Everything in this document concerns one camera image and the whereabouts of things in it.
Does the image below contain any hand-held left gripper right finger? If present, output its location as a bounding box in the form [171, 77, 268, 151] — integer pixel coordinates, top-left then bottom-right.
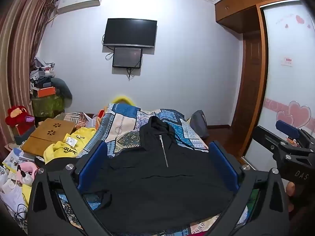
[208, 141, 290, 236]

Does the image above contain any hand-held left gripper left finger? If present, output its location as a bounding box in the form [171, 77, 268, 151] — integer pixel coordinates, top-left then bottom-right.
[27, 141, 116, 236]

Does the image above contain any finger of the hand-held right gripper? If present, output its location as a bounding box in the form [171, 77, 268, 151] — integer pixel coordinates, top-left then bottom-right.
[253, 125, 294, 158]
[275, 120, 315, 150]

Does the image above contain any black zip hoodie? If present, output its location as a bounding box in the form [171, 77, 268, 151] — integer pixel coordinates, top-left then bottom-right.
[81, 115, 238, 235]

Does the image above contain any person's right hand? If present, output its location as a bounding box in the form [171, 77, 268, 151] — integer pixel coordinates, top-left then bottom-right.
[285, 181, 297, 213]

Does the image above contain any yellow printed sweatshirt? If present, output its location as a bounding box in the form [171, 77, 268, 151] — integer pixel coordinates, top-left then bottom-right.
[44, 127, 97, 164]

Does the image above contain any grey bag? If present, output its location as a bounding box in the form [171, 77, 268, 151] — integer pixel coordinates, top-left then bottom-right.
[190, 110, 210, 139]

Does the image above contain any blue patchwork patterned blanket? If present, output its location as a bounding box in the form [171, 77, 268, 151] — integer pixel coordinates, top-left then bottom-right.
[57, 102, 261, 236]

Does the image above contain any orange striped cloth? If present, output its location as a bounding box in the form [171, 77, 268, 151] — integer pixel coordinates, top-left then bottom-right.
[55, 112, 94, 129]

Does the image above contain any brown wooden door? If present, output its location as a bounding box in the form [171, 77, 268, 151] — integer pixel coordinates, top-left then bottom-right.
[231, 33, 262, 138]

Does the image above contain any wooden lap desk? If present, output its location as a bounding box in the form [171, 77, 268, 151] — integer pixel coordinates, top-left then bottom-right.
[22, 118, 76, 157]

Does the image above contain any yellow pillow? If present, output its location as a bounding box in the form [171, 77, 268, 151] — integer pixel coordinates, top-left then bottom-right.
[112, 95, 136, 107]

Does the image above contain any green patterned cloth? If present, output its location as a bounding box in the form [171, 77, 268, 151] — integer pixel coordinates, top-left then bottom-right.
[31, 95, 66, 119]

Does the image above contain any stack of booklets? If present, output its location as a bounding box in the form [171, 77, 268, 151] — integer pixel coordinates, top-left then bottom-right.
[2, 147, 37, 171]

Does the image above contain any orange box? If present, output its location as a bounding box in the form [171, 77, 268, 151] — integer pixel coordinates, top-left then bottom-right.
[37, 87, 57, 98]

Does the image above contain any white plastic bag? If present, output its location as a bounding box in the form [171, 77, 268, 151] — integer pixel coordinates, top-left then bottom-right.
[0, 171, 28, 215]

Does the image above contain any red plush toy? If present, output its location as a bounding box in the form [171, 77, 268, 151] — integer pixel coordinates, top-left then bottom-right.
[5, 105, 35, 135]

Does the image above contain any pile of clutter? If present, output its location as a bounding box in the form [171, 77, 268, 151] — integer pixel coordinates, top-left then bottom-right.
[30, 57, 57, 89]

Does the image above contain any wooden wardrobe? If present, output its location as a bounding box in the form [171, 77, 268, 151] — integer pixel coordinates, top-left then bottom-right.
[215, 0, 299, 158]

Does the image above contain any brown striped curtain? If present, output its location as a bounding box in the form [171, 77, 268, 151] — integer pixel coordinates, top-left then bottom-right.
[0, 0, 59, 138]

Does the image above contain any white air conditioner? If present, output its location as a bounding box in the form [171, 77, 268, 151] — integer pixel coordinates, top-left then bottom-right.
[57, 0, 104, 15]

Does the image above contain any small black wall monitor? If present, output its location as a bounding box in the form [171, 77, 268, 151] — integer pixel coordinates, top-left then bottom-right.
[112, 47, 143, 69]

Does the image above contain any black wall television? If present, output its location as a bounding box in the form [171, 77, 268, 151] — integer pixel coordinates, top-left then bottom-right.
[103, 18, 158, 48]

